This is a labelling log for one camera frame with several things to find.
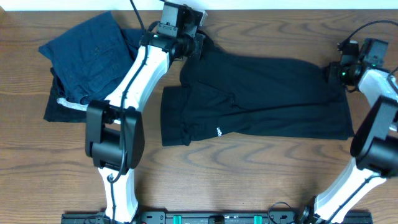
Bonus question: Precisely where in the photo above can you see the black polo shirt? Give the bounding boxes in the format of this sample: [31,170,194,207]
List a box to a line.
[160,37,354,146]

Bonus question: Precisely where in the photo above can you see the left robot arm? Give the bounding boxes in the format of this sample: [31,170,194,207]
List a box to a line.
[85,1,207,223]

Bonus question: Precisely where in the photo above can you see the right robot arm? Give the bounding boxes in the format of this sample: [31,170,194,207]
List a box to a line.
[295,38,397,223]

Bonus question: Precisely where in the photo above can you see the folded dark blue shorts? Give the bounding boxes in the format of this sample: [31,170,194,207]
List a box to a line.
[39,12,143,105]

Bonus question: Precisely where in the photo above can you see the folded black garment white stripe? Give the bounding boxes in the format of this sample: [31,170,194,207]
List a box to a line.
[44,67,88,123]

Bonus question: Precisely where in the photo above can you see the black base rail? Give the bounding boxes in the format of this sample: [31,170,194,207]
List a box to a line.
[60,211,373,224]

